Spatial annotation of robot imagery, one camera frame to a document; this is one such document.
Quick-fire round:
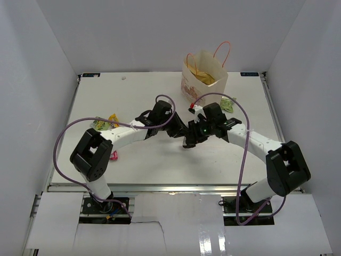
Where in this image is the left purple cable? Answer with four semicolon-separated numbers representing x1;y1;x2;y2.
54;94;176;219

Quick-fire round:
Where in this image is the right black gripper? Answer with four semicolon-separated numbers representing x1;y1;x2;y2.
186;117;216;144

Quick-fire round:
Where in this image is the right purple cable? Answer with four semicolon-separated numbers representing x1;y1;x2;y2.
193;92;287;226

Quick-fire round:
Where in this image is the green snack packet left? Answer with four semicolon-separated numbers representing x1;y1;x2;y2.
91;120;112;131

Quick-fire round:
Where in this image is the green snack packet right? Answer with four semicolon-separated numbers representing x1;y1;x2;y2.
220;97;236;113

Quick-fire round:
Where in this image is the aluminium front rail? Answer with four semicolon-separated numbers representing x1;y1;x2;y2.
47;185;280;194

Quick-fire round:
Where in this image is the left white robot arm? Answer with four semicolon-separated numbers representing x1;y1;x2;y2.
70;100;188;213

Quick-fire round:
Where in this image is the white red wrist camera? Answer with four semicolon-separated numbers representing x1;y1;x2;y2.
188;103;205;120

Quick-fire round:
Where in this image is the purple cable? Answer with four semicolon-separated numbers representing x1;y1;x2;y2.
193;92;287;226
54;94;176;219

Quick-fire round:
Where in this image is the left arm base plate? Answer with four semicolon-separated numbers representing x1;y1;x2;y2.
79;197;131;225

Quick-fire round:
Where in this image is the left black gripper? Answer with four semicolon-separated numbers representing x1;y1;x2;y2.
158;111;189;139

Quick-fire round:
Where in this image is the yellow candy packet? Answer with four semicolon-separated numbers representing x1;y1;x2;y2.
108;114;119;129

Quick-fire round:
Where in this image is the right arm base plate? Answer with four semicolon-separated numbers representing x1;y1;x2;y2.
218;196;274;227

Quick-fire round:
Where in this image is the red snack packet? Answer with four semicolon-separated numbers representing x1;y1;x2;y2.
110;151;118;161

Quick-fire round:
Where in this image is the white foam board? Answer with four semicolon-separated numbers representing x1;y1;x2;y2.
27;193;332;255

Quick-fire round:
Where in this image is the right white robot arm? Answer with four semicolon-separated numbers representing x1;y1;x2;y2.
184;102;311;213

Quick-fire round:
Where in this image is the green snack packet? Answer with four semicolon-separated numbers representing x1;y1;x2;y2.
91;120;112;131
220;97;236;113

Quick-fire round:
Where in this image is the cream paper bag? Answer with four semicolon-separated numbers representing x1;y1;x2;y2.
181;41;231;106

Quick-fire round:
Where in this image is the large brown snack bag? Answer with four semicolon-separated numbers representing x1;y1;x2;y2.
192;71;216;85

